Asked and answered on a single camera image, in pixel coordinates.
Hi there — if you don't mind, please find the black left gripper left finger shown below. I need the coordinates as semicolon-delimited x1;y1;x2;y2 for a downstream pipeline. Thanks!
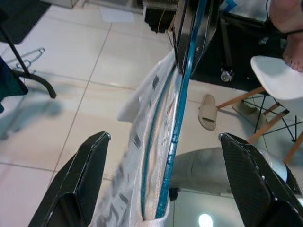
28;131;112;227

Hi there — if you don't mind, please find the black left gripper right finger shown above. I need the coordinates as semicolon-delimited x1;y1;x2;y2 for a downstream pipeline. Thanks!
219;131;303;227

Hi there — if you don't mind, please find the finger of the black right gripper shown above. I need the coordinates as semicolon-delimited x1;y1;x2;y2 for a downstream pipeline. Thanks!
174;0;198;74
189;0;220;77

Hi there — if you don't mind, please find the blue plastic hanger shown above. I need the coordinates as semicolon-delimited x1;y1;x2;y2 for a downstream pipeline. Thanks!
141;0;202;219

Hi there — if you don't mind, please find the white garment with grey print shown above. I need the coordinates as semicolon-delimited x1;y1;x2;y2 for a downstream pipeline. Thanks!
91;51;186;227

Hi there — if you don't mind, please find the black wheeled stand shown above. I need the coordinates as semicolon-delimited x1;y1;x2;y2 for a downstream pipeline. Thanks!
219;14;236;83

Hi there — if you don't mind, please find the black box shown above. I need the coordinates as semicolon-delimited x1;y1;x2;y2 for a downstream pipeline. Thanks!
144;0;177;33

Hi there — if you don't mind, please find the beige slipper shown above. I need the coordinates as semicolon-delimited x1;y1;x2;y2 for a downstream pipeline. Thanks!
231;102;269;130
198;94;218;131

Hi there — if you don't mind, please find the person bare leg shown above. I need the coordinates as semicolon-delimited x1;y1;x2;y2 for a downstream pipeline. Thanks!
269;0;303;34

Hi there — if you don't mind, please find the white chair with wooden legs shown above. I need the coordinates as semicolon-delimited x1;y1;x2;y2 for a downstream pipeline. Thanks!
216;55;303;166

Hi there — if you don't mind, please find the person bare foot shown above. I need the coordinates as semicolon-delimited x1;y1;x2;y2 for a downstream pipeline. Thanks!
282;33;303;73

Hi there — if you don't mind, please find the dark teal garment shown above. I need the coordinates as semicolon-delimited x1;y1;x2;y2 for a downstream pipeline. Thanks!
0;55;29;113

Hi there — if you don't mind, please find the black floor mat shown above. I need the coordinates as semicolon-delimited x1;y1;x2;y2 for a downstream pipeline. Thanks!
0;0;52;44

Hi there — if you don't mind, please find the silver wire hanger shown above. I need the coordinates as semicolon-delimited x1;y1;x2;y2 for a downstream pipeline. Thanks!
5;47;46;72

